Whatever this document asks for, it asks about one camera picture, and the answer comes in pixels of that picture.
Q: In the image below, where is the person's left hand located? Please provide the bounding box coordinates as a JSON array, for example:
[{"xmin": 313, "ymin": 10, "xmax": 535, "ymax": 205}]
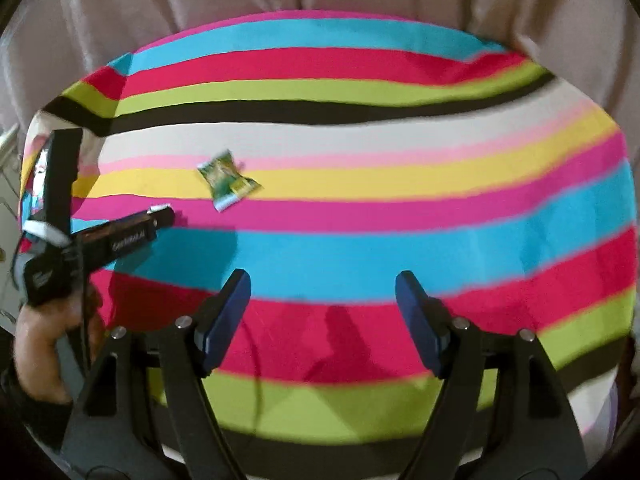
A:
[{"xmin": 13, "ymin": 285, "xmax": 105, "ymax": 405}]

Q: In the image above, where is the rainbow striped cloth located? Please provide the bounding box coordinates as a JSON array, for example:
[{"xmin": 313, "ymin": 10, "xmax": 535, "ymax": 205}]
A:
[{"xmin": 22, "ymin": 11, "xmax": 638, "ymax": 479}]

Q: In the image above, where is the green pea snack packet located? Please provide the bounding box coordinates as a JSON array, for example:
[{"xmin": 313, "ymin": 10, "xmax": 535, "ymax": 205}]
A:
[{"xmin": 198, "ymin": 151, "xmax": 262, "ymax": 212}]

